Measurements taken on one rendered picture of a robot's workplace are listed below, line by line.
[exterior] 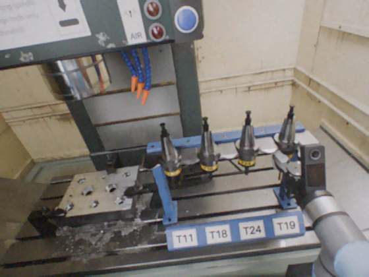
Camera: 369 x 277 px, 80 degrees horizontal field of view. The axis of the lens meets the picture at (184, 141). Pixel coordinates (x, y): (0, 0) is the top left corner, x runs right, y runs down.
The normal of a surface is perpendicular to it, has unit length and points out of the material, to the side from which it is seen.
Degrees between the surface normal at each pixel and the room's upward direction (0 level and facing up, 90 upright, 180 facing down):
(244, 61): 90
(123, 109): 90
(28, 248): 0
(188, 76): 90
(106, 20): 90
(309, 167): 62
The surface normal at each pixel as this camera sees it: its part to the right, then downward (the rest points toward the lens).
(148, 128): 0.05, 0.57
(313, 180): -0.07, 0.13
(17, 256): -0.14, -0.81
